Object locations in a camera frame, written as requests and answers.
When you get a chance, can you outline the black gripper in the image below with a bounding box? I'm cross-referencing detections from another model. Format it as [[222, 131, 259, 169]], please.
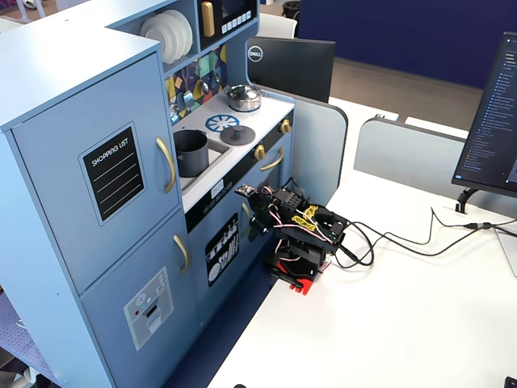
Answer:
[[247, 186, 284, 243]]

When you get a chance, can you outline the dark gray pot lid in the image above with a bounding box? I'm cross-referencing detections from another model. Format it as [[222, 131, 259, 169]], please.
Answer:
[[220, 124, 256, 146]]

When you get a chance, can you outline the silver pot with lid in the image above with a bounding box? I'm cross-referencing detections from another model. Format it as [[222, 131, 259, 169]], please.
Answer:
[[224, 83, 263, 112]]

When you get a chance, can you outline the black dishwasher sticker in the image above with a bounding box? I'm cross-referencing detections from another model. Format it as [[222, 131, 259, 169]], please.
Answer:
[[204, 212, 241, 289]]

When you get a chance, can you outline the red table clamp base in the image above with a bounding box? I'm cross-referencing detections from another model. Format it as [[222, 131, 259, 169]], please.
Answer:
[[264, 258, 333, 297]]

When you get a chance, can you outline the dark gray toy pot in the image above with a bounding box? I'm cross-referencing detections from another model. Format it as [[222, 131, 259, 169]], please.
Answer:
[[173, 129, 210, 179]]

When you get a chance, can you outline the rounded gray desk divider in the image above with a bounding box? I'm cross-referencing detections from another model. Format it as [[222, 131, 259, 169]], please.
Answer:
[[252, 83, 350, 203]]

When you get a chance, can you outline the gray ice dispenser sticker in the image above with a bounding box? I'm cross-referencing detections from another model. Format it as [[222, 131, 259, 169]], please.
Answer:
[[123, 266, 175, 352]]

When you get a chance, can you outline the silver slotted toy spatula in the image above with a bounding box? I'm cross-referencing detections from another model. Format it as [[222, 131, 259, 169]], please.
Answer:
[[181, 64, 195, 110]]

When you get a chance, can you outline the silver toy ladle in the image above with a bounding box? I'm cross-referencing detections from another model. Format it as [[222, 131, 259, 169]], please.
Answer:
[[199, 51, 212, 95]]

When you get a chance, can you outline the black shopping list board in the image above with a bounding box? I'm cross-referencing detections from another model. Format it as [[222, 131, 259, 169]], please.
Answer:
[[82, 126, 145, 223]]

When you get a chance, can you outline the long gray desk divider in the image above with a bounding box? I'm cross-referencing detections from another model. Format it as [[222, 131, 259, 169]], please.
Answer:
[[353, 116, 517, 222]]

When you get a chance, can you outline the black Dell monitor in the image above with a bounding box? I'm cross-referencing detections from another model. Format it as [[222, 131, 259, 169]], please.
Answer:
[[246, 36, 337, 104]]

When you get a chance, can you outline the white paper sheet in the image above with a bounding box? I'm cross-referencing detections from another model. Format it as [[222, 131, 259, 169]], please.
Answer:
[[403, 116, 472, 141]]

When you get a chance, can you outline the white chair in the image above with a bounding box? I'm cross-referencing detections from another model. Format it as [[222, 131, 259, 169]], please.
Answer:
[[255, 12, 299, 40]]

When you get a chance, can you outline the white toy plate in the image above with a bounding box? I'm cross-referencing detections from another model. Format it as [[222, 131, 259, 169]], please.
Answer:
[[149, 11, 187, 61], [161, 8, 195, 56], [140, 15, 175, 65]]

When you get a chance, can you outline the black trash bin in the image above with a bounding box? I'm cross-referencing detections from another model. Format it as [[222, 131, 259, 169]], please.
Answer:
[[282, 0, 302, 22]]

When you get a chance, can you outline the blue toy play kitchen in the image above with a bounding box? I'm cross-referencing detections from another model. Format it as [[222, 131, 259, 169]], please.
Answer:
[[0, 0, 296, 388]]

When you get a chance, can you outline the lit computer monitor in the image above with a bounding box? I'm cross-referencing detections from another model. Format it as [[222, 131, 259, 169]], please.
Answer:
[[451, 31, 517, 200]]

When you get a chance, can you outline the blue textured floor mat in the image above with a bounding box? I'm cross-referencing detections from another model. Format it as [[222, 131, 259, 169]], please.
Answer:
[[0, 291, 62, 386]]

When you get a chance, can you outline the gold dishwasher handle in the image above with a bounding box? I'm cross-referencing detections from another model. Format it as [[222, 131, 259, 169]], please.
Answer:
[[240, 201, 253, 238]]

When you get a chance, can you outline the gold oven handle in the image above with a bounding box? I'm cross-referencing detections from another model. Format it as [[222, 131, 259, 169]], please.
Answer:
[[259, 147, 285, 172]]

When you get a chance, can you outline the short gold freezer handle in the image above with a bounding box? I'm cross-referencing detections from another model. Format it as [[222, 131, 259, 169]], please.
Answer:
[[172, 234, 191, 274]]

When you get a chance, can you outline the long gold fridge handle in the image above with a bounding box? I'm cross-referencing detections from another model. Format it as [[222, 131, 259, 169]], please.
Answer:
[[155, 136, 178, 195]]

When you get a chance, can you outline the gold microwave handle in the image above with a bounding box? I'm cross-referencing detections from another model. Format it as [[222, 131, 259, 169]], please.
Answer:
[[200, 1, 216, 38]]

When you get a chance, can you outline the black cable with connector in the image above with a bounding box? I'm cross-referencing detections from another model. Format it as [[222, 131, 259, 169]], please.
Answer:
[[334, 207, 517, 271]]

